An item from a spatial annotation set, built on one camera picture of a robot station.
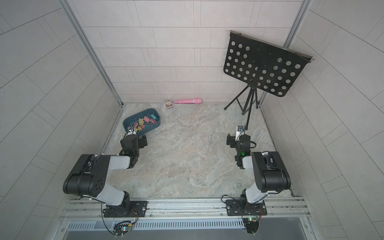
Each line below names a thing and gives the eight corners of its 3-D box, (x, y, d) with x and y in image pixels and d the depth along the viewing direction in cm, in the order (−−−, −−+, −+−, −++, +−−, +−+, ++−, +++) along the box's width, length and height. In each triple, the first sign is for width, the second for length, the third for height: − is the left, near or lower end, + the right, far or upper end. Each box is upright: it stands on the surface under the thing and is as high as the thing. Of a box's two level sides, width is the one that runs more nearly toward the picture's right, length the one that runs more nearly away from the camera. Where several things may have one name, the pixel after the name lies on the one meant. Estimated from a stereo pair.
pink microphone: (174, 103, 120) (174, 100, 117) (175, 100, 122) (174, 98, 119) (202, 103, 120) (202, 100, 117) (202, 101, 122) (202, 98, 119)
